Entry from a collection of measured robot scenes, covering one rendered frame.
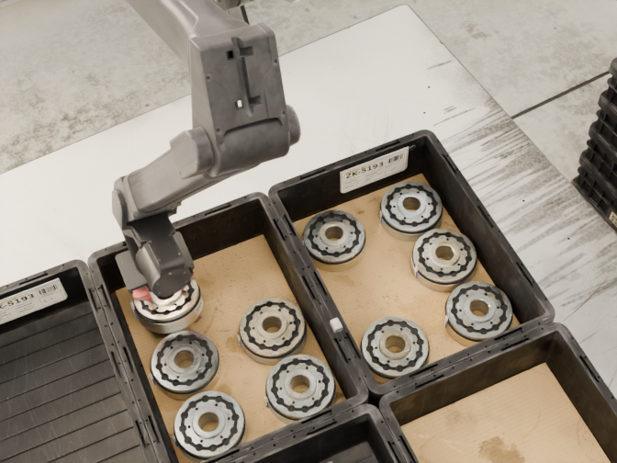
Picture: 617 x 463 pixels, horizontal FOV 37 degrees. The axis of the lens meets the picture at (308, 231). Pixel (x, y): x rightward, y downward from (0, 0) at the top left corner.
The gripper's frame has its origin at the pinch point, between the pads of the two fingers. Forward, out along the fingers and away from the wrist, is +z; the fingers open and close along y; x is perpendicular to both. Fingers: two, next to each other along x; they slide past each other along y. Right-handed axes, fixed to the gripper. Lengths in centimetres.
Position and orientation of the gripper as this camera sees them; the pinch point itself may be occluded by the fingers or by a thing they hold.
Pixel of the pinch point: (164, 290)
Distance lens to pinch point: 143.8
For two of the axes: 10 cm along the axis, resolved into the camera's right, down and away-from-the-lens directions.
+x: -4.1, -7.6, 5.1
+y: 9.1, -3.6, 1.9
